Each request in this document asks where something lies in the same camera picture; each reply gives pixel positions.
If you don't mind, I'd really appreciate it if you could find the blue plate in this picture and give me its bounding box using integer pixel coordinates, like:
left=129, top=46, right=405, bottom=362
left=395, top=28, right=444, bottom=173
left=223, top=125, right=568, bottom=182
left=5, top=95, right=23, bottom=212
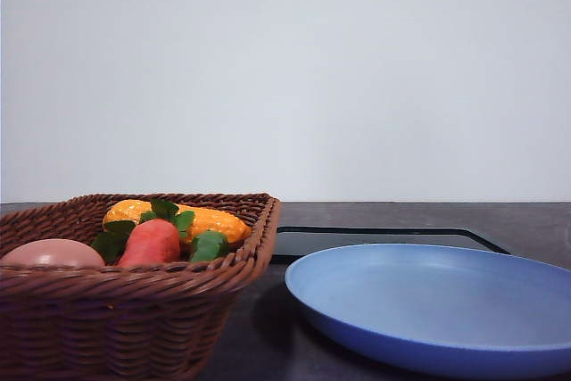
left=285, top=244, right=571, bottom=369

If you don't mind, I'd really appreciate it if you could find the brown egg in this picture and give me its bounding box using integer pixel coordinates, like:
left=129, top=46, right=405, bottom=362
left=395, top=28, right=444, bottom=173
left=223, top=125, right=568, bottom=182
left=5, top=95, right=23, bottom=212
left=0, top=239, right=105, bottom=269

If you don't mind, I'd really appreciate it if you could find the brown wicker basket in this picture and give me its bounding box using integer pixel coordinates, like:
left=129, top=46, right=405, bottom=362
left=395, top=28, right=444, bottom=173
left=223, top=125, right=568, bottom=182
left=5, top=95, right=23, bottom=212
left=0, top=193, right=281, bottom=381

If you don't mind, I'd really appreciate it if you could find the black tray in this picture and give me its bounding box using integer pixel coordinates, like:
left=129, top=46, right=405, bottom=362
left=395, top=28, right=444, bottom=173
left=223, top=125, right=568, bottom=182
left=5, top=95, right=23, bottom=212
left=272, top=227, right=511, bottom=265

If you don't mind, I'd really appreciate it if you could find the yellow toy corn cob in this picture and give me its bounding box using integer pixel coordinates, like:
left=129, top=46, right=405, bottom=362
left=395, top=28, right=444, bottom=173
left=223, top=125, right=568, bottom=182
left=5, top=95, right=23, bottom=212
left=103, top=199, right=252, bottom=244

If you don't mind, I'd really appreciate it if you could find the green toy vegetable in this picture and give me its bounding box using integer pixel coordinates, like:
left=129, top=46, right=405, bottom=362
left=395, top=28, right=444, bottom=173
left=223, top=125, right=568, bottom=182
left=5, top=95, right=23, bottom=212
left=190, top=230, right=230, bottom=262

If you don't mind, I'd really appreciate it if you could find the orange toy carrot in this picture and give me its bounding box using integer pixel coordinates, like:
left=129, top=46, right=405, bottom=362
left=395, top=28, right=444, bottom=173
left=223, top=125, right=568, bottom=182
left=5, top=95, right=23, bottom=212
left=91, top=199, right=195, bottom=268

